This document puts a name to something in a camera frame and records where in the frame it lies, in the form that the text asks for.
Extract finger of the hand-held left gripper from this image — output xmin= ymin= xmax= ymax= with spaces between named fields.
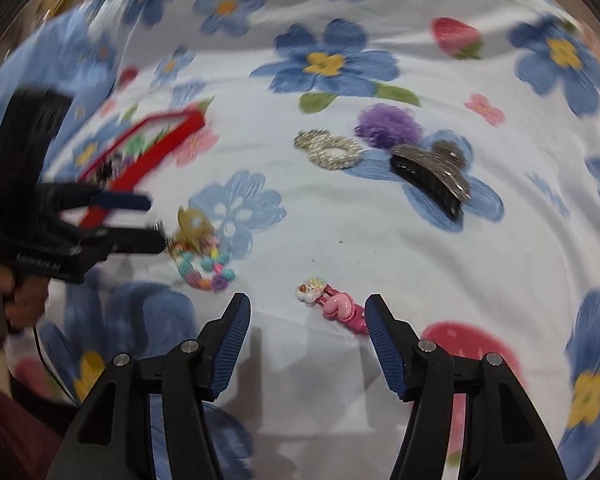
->
xmin=86 ymin=191 xmax=152 ymax=214
xmin=80 ymin=224 xmax=167 ymax=257

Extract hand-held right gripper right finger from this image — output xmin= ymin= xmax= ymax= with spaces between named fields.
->
xmin=364 ymin=294 xmax=569 ymax=480

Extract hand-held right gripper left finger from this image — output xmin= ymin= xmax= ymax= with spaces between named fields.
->
xmin=44 ymin=292 xmax=253 ymax=480

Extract red shallow box tray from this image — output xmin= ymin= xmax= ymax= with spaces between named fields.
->
xmin=76 ymin=106 xmax=207 ymax=232

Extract pastel pink hair clips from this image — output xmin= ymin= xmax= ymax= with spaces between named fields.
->
xmin=295 ymin=275 xmax=369 ymax=337

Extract amber gold hair clip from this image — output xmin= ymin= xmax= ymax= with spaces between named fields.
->
xmin=172 ymin=206 xmax=217 ymax=252

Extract colourful bead bracelet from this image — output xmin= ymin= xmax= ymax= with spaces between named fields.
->
xmin=172 ymin=239 xmax=237 ymax=294

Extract person's left hand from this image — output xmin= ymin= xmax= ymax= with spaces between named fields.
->
xmin=0 ymin=249 xmax=52 ymax=335

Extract floral white bedsheet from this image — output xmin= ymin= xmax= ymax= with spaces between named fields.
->
xmin=0 ymin=0 xmax=600 ymax=480

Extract light blue quilt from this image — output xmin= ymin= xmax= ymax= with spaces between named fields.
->
xmin=0 ymin=7 xmax=131 ymax=116

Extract black glitter claw clip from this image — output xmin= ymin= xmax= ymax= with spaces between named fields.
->
xmin=388 ymin=140 xmax=474 ymax=222

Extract pearl hair clip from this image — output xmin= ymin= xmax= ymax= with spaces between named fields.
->
xmin=293 ymin=129 xmax=366 ymax=172

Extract dark red clothing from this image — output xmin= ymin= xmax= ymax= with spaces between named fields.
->
xmin=0 ymin=330 xmax=77 ymax=480

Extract purple fluffy scrunchie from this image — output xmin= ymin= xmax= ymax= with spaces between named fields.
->
xmin=353 ymin=103 xmax=424 ymax=149

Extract black cable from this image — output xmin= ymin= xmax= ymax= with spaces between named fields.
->
xmin=29 ymin=326 xmax=77 ymax=407

